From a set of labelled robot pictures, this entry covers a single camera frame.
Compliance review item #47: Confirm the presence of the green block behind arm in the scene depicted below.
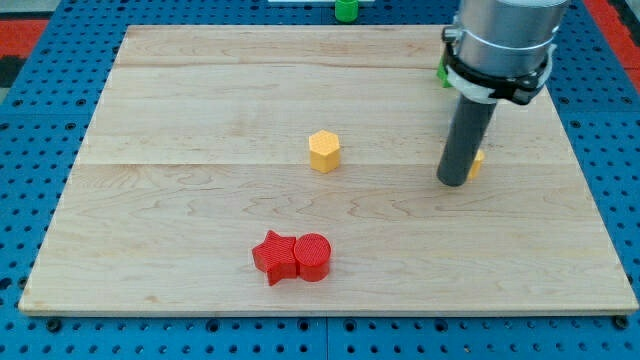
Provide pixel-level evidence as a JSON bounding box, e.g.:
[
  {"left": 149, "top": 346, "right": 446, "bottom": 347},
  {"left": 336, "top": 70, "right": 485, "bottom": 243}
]
[{"left": 436, "top": 55, "right": 451, "bottom": 88}]

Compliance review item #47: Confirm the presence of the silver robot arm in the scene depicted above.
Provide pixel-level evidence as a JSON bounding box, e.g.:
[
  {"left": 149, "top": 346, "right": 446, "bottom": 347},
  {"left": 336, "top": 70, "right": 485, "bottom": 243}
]
[{"left": 441, "top": 0, "right": 569, "bottom": 105}]

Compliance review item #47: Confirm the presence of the yellow hexagon block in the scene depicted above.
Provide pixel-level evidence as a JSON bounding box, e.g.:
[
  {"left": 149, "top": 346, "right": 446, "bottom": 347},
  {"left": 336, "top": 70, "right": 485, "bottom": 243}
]
[{"left": 308, "top": 130, "right": 340, "bottom": 173}]

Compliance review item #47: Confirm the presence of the red cylinder block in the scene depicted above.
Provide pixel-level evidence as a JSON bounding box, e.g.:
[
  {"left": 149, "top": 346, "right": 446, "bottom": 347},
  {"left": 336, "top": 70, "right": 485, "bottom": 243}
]
[{"left": 294, "top": 233, "right": 332, "bottom": 282}]

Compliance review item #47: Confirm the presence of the red star block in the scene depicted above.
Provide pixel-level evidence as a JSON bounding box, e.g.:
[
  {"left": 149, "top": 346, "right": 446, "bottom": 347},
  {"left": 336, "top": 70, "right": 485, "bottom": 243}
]
[{"left": 252, "top": 230, "right": 298, "bottom": 286}]

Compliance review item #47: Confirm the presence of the light wooden board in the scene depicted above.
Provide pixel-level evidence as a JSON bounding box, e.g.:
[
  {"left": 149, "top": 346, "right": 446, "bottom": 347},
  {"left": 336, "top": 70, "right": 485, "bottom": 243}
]
[{"left": 19, "top": 25, "right": 638, "bottom": 317}]

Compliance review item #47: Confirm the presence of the yellow block behind rod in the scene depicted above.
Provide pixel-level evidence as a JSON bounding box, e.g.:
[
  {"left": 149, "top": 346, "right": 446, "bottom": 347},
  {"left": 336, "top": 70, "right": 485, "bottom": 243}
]
[{"left": 467, "top": 149, "right": 486, "bottom": 180}]

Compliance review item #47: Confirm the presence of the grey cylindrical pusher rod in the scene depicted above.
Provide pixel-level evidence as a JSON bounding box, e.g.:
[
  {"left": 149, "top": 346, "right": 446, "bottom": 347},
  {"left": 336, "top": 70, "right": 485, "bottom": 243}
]
[{"left": 436, "top": 95, "right": 497, "bottom": 187}]

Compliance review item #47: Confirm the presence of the green cylinder at top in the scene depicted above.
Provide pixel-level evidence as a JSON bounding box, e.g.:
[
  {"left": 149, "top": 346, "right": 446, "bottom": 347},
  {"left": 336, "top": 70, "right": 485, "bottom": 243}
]
[{"left": 334, "top": 0, "right": 359, "bottom": 23}]

